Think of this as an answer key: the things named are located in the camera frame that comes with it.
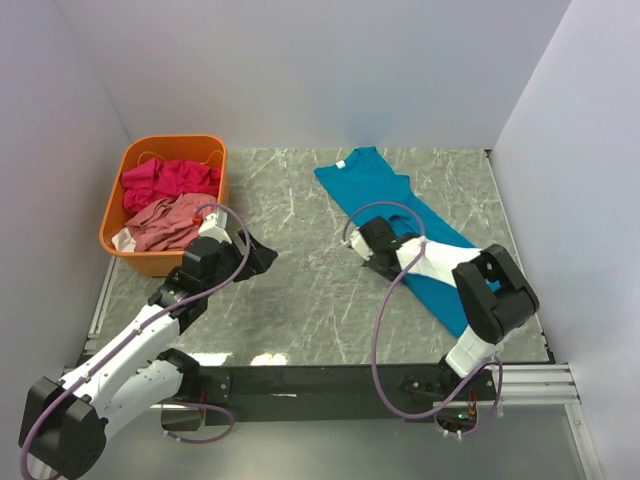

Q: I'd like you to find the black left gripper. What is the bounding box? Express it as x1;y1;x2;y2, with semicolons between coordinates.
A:
203;228;277;295

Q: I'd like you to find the blue t shirt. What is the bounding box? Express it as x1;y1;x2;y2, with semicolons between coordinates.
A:
315;147;473;337

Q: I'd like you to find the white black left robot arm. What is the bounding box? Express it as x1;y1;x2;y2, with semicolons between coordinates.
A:
18;233;278;479

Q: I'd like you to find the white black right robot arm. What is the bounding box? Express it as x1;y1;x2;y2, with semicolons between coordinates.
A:
349;217;540;399

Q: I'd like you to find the dusty pink t shirt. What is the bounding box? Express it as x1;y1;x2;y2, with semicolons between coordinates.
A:
125;193;217;252

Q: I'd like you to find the orange plastic laundry basket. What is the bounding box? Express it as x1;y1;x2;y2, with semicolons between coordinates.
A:
99;134;231;277

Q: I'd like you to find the magenta t shirt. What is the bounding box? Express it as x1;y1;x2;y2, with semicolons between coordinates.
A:
121;157;222;215

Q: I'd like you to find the white cloth in basket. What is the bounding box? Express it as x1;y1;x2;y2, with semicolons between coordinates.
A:
111;227;136;253

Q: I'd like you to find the black base crossbeam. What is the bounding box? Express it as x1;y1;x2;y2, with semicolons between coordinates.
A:
159;363;499;429

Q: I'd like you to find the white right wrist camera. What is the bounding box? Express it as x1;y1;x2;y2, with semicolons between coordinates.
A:
341;229;373;260

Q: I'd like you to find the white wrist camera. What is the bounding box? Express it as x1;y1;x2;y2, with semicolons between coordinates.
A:
341;229;373;260
192;209;231;243

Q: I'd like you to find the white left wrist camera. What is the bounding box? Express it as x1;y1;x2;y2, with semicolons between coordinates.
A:
192;209;231;243

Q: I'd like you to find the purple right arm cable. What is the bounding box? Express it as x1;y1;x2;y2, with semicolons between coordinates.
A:
342;201;504;436

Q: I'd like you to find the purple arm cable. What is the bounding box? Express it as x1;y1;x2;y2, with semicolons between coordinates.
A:
342;201;504;436
19;202;251;480

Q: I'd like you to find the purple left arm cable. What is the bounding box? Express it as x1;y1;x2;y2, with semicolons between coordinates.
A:
19;202;251;480

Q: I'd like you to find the aluminium frame rail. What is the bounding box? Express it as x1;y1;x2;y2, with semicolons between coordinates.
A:
27;249;609;480

